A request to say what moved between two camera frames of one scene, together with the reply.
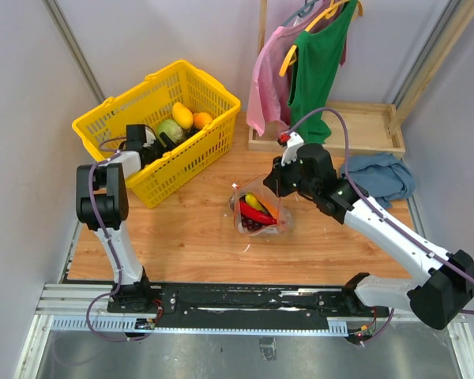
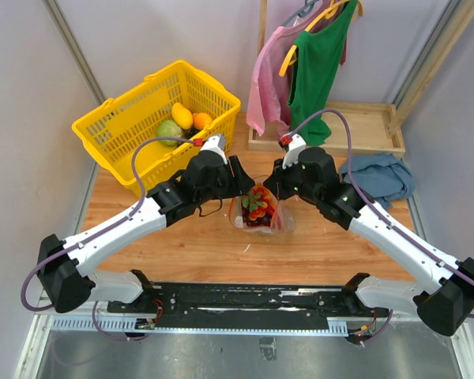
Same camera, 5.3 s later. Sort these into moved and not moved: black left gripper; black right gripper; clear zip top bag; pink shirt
Moved: black left gripper
Not moved: clear zip top bag; pink shirt; black right gripper
